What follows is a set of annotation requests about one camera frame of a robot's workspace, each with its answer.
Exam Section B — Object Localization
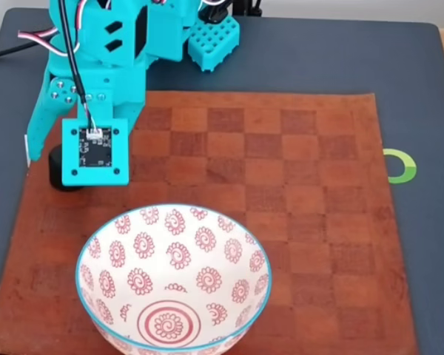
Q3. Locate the black cylinder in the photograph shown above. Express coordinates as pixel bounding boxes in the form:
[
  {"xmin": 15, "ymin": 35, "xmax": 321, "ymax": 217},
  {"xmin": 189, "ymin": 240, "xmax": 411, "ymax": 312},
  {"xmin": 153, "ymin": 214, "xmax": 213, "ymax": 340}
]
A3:
[{"xmin": 47, "ymin": 144, "xmax": 85, "ymax": 192}]

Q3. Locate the white bowl with red flowers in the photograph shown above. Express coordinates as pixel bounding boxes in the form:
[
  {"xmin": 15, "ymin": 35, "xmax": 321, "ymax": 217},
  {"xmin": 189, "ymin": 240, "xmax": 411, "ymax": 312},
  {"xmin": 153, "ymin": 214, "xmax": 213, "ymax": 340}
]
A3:
[{"xmin": 75, "ymin": 203, "xmax": 274, "ymax": 355}]

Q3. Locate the brown leather chessboard mat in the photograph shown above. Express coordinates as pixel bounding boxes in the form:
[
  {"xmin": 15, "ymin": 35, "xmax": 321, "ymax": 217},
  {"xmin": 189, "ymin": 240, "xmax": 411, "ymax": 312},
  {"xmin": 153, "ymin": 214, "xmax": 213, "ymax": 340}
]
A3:
[{"xmin": 0, "ymin": 90, "xmax": 421, "ymax": 355}]

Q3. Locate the turquoise camera mount with board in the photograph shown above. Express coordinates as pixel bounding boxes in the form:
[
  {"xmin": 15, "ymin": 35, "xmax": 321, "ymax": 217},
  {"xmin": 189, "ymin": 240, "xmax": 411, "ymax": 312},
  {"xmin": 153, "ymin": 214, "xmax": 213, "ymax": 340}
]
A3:
[{"xmin": 61, "ymin": 88, "xmax": 130, "ymax": 187}]

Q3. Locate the black camera cable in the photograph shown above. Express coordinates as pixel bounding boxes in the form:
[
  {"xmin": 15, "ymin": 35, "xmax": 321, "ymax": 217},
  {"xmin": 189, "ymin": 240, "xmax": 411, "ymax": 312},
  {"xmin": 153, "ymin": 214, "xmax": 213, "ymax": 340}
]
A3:
[{"xmin": 56, "ymin": 0, "xmax": 101, "ymax": 141}]

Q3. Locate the black cable on table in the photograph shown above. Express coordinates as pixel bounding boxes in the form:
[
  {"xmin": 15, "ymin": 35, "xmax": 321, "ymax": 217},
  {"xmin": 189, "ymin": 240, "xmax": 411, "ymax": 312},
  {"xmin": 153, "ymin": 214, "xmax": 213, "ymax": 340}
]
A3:
[{"xmin": 0, "ymin": 39, "xmax": 38, "ymax": 62}]

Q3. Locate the green ring logo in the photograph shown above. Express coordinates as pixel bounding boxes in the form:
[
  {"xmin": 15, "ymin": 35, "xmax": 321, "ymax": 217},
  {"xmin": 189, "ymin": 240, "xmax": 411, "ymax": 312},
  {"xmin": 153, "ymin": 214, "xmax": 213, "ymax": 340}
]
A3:
[{"xmin": 383, "ymin": 148, "xmax": 418, "ymax": 185}]

